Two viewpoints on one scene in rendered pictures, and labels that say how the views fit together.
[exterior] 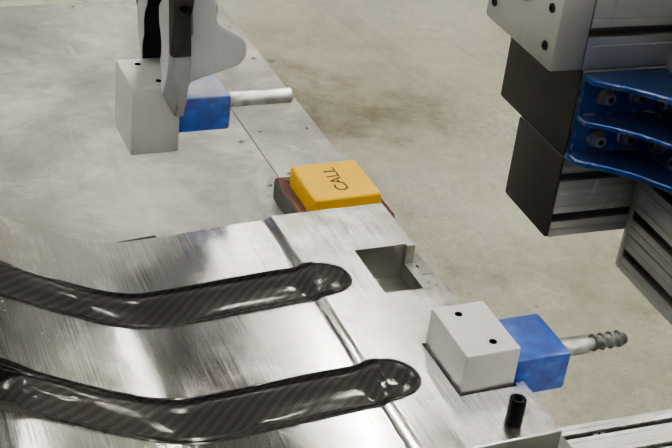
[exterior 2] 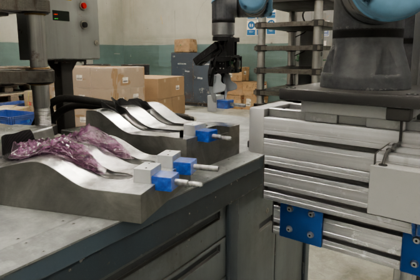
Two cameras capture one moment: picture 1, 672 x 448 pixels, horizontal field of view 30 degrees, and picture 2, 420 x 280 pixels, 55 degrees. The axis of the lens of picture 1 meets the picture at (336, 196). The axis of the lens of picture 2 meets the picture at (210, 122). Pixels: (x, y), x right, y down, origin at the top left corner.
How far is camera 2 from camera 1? 1.04 m
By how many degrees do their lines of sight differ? 59
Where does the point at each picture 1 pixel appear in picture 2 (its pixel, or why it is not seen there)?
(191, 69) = (214, 90)
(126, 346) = (156, 122)
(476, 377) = (186, 130)
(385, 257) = (223, 129)
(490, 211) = not seen: outside the picture
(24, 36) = not seen: hidden behind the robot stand
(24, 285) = (154, 113)
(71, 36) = not seen: hidden behind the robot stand
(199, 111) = (220, 103)
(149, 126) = (210, 104)
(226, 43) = (221, 85)
